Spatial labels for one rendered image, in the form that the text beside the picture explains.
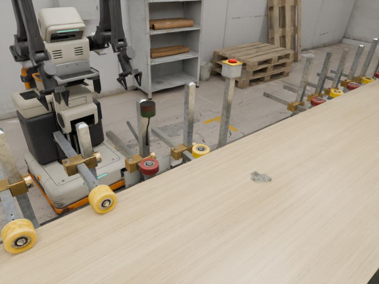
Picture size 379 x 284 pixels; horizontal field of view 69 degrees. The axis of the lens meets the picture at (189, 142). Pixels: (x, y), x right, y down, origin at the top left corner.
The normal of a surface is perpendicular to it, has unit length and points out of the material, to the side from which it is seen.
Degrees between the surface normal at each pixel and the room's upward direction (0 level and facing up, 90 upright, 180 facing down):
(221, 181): 0
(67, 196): 90
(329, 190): 0
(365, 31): 90
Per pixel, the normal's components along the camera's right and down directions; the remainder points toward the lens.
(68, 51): 0.67, 0.53
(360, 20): -0.79, 0.31
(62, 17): 0.49, -0.34
